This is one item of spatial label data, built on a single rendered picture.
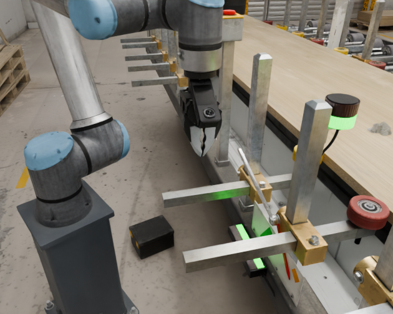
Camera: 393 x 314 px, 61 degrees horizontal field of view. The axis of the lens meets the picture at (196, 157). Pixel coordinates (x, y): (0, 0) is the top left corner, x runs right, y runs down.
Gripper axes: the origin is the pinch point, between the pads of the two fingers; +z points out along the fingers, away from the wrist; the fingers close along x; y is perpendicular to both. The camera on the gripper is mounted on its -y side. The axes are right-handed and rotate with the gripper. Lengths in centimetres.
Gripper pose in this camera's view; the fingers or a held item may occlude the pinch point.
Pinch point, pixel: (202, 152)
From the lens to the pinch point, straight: 80.3
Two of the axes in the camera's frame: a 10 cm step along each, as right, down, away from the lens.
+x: -9.6, 1.4, -2.3
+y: -2.7, -5.0, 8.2
